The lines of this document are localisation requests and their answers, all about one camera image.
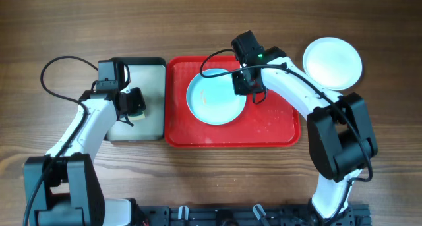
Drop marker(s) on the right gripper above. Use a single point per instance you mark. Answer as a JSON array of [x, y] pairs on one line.
[[239, 87]]

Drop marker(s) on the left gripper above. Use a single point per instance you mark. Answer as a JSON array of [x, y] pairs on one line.
[[139, 105]]

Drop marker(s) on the green yellow sponge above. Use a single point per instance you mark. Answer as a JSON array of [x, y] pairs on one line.
[[137, 116]]

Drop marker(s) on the light blue plate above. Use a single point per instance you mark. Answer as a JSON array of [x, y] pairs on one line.
[[213, 100]]

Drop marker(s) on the white plate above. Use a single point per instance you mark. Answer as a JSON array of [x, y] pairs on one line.
[[333, 63]]

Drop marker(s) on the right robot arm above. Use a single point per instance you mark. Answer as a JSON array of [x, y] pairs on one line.
[[340, 134]]

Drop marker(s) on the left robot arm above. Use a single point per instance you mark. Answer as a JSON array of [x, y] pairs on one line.
[[62, 187]]

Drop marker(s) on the black water tray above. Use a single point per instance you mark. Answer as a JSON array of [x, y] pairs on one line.
[[148, 74]]

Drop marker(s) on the red plastic tray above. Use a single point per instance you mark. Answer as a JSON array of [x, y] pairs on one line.
[[272, 123]]

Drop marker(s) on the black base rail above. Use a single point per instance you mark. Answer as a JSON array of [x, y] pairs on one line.
[[285, 215]]

